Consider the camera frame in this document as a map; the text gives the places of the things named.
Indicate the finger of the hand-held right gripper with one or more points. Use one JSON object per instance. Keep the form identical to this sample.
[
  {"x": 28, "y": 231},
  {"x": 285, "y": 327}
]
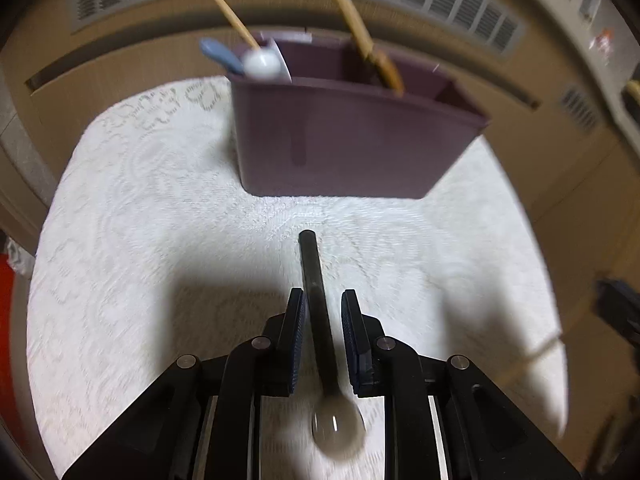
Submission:
[{"x": 620, "y": 307}]

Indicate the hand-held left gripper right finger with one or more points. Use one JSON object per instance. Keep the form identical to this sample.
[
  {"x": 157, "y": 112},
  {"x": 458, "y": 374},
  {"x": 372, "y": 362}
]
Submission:
[{"x": 351, "y": 340}]

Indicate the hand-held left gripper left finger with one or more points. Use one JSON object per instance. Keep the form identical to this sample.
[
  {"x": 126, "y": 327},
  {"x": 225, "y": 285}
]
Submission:
[{"x": 296, "y": 340}]

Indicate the wooden chopstick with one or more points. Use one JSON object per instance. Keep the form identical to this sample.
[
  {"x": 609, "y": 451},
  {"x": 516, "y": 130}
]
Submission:
[
  {"x": 530, "y": 361},
  {"x": 225, "y": 10}
]

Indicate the purple plastic utensil holder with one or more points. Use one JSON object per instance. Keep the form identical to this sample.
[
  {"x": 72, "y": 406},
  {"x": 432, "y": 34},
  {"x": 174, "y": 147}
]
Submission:
[{"x": 340, "y": 145}]

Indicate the white spoon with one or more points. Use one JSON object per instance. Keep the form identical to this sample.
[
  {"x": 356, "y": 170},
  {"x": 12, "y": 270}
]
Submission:
[{"x": 262, "y": 64}]

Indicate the wooden spoon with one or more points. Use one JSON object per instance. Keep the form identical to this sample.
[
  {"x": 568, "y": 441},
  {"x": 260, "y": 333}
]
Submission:
[{"x": 357, "y": 25}]

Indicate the white lace tablecloth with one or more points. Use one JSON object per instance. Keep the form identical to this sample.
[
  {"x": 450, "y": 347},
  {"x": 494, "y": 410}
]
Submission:
[{"x": 150, "y": 260}]

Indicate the small grey vent grille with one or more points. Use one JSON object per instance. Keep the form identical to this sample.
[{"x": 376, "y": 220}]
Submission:
[{"x": 580, "y": 108}]

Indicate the small red white item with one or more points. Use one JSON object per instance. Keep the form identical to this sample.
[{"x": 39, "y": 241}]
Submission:
[{"x": 602, "y": 42}]

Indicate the red object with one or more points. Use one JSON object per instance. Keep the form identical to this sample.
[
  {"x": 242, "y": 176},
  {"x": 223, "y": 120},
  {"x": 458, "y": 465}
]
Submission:
[{"x": 7, "y": 280}]

